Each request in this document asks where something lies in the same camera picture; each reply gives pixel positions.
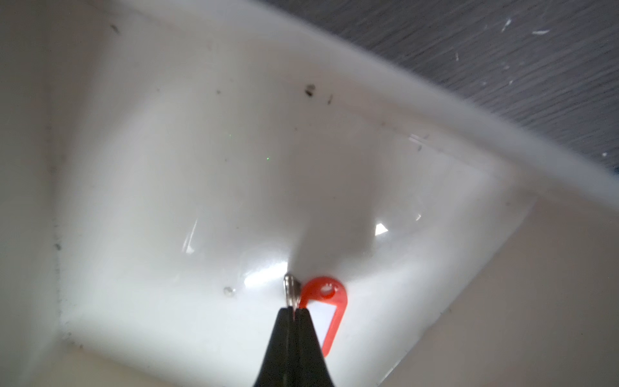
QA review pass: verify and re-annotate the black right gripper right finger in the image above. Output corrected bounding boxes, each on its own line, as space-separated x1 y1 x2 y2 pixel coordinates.
295 308 335 387

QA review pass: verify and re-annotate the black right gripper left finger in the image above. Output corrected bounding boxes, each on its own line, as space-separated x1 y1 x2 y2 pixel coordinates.
254 307 294 387

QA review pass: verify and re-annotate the white drawer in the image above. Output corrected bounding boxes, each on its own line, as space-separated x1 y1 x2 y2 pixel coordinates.
1 1 618 386

